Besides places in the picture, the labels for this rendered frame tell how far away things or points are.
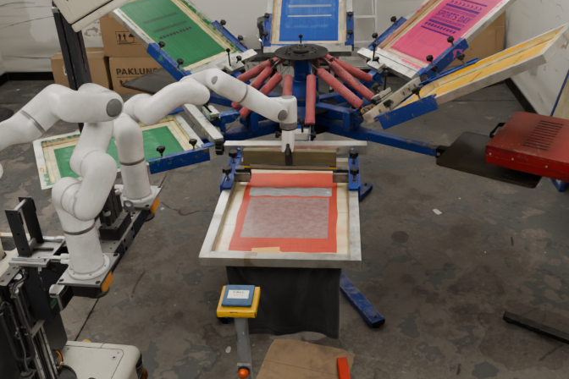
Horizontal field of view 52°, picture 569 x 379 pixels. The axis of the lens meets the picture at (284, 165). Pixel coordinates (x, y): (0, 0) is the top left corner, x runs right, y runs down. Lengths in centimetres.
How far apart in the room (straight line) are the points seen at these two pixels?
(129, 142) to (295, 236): 72
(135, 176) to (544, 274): 255
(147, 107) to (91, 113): 52
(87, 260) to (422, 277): 226
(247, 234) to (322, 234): 29
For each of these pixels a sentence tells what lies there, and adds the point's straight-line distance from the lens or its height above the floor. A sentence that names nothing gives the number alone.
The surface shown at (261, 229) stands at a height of 96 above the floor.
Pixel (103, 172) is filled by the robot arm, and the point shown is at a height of 150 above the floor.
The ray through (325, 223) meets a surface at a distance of 234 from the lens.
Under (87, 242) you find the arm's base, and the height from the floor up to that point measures 126.
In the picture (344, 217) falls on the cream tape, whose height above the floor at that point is 96.
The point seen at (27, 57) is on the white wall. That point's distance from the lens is 764.
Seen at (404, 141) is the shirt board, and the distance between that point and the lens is 309.
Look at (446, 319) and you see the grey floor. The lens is 338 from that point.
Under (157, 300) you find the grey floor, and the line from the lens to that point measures 356.
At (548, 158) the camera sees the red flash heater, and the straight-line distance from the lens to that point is 265.
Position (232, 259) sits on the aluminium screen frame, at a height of 98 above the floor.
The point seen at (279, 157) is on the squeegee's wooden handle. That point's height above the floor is 111.
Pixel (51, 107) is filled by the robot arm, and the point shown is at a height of 170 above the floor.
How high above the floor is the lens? 225
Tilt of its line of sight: 28 degrees down
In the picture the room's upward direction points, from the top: 3 degrees counter-clockwise
